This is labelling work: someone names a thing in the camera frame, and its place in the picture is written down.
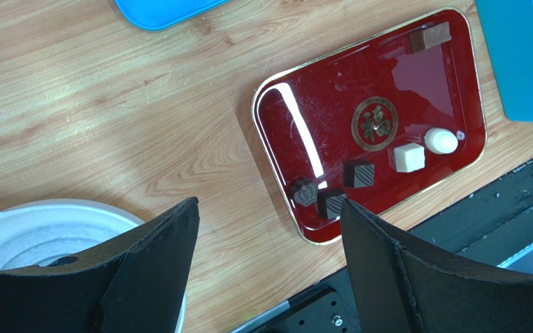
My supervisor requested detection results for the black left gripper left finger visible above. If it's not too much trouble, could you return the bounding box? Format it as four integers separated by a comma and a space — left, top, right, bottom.
0, 196, 201, 333

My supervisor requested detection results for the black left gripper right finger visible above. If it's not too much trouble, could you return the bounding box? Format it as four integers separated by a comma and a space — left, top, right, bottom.
340, 199, 533, 332

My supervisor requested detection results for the dark striped square chocolate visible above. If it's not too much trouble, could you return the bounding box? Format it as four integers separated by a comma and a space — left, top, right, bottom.
343, 160, 375, 188

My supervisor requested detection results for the white egg-shaped chocolate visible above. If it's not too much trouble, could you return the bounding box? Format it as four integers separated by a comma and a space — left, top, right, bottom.
424, 128, 459, 155

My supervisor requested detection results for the brown rectangular chocolate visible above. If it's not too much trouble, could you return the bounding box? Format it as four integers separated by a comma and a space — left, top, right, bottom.
409, 22, 452, 53

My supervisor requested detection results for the dark striped cube chocolate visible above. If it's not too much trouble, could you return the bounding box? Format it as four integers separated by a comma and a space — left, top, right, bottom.
316, 188, 346, 220

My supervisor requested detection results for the white square chocolate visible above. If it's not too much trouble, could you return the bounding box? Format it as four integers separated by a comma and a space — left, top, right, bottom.
394, 143, 425, 173

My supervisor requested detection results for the dark crown chocolate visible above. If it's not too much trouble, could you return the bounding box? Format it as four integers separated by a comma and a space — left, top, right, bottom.
290, 178, 319, 207

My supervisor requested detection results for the red chocolate tray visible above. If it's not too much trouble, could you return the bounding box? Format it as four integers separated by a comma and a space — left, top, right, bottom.
251, 6, 487, 245

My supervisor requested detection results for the blue chocolate tin box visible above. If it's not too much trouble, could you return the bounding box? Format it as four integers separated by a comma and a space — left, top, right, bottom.
475, 0, 533, 122

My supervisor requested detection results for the white round plate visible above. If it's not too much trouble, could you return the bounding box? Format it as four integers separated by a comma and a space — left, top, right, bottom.
0, 198, 188, 333

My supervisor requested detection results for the blue tin lid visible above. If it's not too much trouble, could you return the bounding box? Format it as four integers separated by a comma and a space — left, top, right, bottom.
115, 0, 228, 31

